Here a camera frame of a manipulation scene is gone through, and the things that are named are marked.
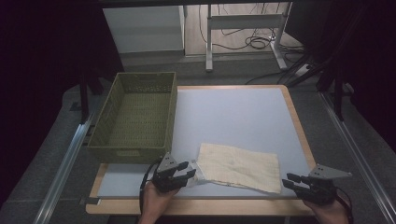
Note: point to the cream woven cloth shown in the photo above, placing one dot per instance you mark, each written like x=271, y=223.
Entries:
x=239, y=168

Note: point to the green woven plastic basket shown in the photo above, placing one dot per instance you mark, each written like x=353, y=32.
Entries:
x=140, y=124

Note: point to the white cabinet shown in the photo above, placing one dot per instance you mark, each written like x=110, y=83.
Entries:
x=143, y=28

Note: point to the black stand post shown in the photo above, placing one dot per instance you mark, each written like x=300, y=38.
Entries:
x=84, y=99
x=339, y=96

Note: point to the person's right hand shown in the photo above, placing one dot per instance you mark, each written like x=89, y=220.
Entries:
x=330, y=214

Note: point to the metal floor rail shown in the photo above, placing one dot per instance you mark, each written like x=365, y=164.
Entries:
x=62, y=171
x=358, y=155

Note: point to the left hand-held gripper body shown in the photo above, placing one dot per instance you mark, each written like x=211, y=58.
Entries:
x=166, y=177

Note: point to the black tripod legs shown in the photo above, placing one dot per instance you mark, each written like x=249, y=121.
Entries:
x=306, y=70

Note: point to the dark curtain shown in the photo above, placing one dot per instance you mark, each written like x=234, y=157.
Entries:
x=40, y=77
x=367, y=62

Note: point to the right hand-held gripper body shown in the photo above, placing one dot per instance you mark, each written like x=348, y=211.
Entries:
x=320, y=186

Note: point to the grey metal desk frame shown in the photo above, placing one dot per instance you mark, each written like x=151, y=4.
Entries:
x=243, y=21

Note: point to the person's left hand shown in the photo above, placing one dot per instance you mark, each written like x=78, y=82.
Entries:
x=155, y=199

